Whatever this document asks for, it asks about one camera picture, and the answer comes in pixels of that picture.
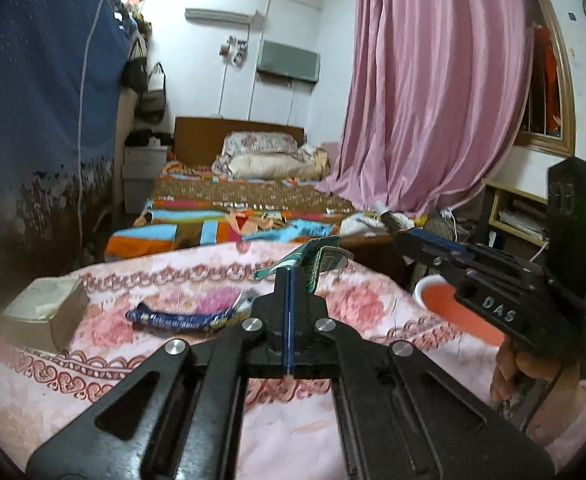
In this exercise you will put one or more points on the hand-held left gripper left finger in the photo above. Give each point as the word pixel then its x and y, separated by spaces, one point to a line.
pixel 208 400

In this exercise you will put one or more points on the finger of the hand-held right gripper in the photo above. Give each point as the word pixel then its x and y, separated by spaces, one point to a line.
pixel 428 255
pixel 443 241

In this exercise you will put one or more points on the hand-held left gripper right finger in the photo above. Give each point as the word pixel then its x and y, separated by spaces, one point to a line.
pixel 398 410

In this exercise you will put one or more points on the orange basin with white rim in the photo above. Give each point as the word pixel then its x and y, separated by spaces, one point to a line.
pixel 465 322

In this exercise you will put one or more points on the blue wrapper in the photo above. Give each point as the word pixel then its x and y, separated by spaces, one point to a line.
pixel 178 320

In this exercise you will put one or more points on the silver foil wrapper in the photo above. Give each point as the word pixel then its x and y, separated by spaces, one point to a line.
pixel 245 302

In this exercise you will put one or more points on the green and white wrapper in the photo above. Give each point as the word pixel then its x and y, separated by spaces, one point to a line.
pixel 313 257

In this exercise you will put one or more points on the person's right forearm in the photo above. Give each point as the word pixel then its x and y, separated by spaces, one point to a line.
pixel 578 420

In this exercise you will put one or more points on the person's right hand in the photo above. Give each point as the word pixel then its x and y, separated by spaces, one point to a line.
pixel 528 367

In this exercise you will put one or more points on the black quilted bag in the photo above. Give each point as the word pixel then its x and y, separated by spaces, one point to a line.
pixel 440 221

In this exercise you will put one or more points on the wooden desk shelf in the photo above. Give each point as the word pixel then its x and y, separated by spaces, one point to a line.
pixel 493 210

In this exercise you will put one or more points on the white crumpled cloth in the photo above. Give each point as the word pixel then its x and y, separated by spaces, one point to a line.
pixel 363 222

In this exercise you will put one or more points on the stack of papers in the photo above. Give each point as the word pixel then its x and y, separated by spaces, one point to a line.
pixel 520 220

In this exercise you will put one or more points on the yellow cloth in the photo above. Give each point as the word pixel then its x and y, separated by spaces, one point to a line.
pixel 318 160

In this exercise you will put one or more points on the pink curtain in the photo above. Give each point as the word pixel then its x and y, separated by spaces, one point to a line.
pixel 423 85

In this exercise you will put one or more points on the beige folded quilt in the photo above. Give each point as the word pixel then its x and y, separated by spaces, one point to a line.
pixel 268 167

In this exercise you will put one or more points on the old yellowed book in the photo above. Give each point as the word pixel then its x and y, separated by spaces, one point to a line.
pixel 43 310

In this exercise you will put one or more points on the gold framed picture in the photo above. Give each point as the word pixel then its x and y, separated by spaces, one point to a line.
pixel 548 85

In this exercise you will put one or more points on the bed with colourful blanket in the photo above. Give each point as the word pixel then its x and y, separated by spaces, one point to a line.
pixel 213 205

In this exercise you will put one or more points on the floral pillow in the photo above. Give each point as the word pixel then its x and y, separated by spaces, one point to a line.
pixel 260 142

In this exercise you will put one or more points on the white nightstand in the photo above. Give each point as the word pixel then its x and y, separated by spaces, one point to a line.
pixel 145 180

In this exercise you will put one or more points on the wooden headboard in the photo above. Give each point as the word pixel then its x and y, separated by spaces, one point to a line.
pixel 198 140

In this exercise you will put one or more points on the black clothing pile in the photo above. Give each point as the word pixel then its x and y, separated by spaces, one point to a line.
pixel 148 138

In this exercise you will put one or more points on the grey and white handbag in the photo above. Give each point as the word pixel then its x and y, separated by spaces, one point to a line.
pixel 153 102

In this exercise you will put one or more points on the white air conditioner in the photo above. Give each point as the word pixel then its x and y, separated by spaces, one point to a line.
pixel 218 15

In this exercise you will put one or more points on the black handbag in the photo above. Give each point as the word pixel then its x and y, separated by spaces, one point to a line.
pixel 135 72

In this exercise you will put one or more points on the blue fabric wardrobe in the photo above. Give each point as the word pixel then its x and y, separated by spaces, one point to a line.
pixel 38 100

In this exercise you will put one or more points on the plush items on wardrobe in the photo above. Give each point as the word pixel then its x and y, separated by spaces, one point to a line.
pixel 139 22

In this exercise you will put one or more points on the wall television with green cover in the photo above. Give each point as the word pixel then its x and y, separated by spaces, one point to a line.
pixel 289 60

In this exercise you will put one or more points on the floral wall poster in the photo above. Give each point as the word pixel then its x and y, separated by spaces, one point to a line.
pixel 133 2

